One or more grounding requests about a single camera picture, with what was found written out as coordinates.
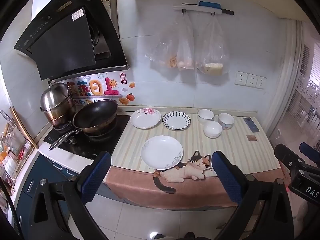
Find white bowl blue rim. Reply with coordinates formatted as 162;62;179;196
203;121;223;139

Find patterned glass sliding door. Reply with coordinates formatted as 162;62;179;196
270;20;320;153

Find black range hood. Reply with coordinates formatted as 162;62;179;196
14;0;131;81

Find clear plastic bag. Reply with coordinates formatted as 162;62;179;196
176;11;195;70
196;15;230;75
145;12;179;68

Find striped cat print tablecloth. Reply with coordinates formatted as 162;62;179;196
105;108;288;209

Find stainless steel steamer pot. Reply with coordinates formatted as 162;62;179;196
40;81;76;128

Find white wall hook rail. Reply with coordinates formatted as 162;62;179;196
173;5;222;15

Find black wok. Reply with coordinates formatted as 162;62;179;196
49;99;118;151

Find white plate blue stripes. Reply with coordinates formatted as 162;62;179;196
162;111;191;131

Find wall rack with blue knife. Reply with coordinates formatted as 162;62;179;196
181;1;235;16

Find white patterned bowl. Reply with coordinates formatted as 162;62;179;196
218;113;235;130

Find white bowl dark rim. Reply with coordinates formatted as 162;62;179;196
197;109;215;125

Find person's right forearm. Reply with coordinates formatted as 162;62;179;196
287;192;309;240

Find white plate pink flowers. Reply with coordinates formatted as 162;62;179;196
130;108;162;130

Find white wall socket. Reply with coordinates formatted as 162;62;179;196
245;74;258;88
255;76;266;90
234;71;249;87

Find blue kitchen cabinet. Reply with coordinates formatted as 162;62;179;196
15;154;83;230

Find colourful wall stickers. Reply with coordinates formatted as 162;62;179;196
49;72;137;105

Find black glass gas stove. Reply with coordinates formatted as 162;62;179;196
37;114;131;170

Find wooden cutting board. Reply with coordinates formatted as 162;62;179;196
9;107;38;150

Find large white plate grey flowers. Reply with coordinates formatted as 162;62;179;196
140;135;184;170

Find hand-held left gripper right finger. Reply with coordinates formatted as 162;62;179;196
211;151;298;240

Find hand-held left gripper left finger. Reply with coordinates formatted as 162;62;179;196
28;151;112;240

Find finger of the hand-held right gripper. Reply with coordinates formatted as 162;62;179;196
274;144;311;178
299;142;320;167

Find blue smartphone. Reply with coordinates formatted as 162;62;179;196
243;117;260;133

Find cluttered kitchen rack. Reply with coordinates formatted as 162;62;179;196
0;110;34;180

